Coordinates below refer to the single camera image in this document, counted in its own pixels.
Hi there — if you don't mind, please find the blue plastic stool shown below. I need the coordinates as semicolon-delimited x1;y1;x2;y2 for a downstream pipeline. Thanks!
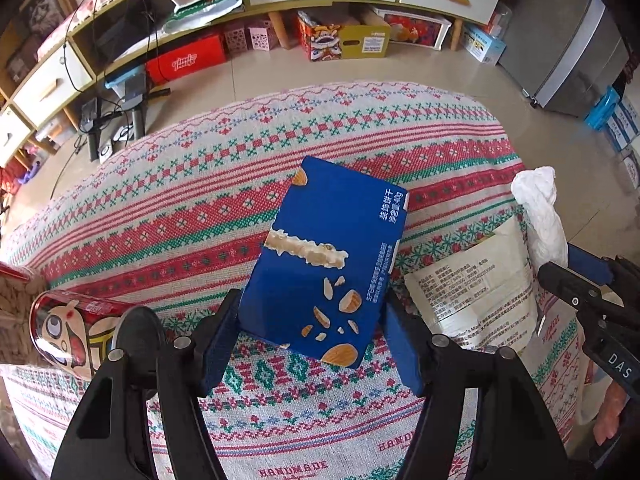
584;85;623;130

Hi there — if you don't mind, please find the clear bin with red contents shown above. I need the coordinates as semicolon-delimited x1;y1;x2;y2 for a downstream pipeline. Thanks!
370;5;453;51

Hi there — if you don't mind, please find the blue and white box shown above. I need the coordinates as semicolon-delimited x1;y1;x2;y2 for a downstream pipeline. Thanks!
461;22;507;65

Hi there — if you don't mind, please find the black set-top box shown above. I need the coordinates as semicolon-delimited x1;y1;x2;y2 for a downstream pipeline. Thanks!
95;7;151;56

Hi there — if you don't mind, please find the grey refrigerator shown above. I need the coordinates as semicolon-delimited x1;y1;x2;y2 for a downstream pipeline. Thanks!
497;0;633;118

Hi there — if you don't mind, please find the white tissue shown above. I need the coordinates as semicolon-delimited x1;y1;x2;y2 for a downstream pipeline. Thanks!
511;166;568;267

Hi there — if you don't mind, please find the glass jar of biscuits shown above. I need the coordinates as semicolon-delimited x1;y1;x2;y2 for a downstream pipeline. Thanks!
0;262;46;366

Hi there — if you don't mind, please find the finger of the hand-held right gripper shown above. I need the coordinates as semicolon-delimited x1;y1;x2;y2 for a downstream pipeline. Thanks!
567;245;616;288
537;261;608;314

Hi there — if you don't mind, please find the red cartoon drink can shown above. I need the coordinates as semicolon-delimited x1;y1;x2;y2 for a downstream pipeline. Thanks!
29;290;166;381

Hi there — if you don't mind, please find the black metal stand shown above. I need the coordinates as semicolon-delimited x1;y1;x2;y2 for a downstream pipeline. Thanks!
80;85;171;161

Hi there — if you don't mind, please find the cartoon printed cardboard box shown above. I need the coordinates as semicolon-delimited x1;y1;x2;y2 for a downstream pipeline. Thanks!
295;9;392;63

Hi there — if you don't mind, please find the framed picture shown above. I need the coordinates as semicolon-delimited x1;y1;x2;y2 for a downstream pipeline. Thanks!
17;0;68;41

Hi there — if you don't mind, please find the white printed pouch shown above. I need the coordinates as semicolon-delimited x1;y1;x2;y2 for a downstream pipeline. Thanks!
404;219;540;353

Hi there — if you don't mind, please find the pink cut-out box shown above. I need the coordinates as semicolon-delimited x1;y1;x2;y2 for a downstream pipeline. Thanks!
246;17;278;52

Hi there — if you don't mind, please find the red cardboard box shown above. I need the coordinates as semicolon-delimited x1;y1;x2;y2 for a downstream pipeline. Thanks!
145;35;228;86

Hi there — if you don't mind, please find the white wooden TV cabinet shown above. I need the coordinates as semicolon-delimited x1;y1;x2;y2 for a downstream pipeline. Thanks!
0;0;513;161

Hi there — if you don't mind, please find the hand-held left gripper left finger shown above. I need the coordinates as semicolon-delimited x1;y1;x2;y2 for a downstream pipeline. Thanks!
50;287;243;480

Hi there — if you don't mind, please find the white and blue carton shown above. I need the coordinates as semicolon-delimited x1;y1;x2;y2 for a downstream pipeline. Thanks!
602;95;640;153

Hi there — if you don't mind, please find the patterned woven tablecloth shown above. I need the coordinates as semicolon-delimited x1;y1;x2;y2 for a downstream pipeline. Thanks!
0;80;596;480

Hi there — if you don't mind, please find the blue biscuit box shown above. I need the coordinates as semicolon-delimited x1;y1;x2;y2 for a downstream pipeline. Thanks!
239;155;410;371

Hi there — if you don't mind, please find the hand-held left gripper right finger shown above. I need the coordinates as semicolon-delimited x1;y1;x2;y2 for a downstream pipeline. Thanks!
382;292;568;480

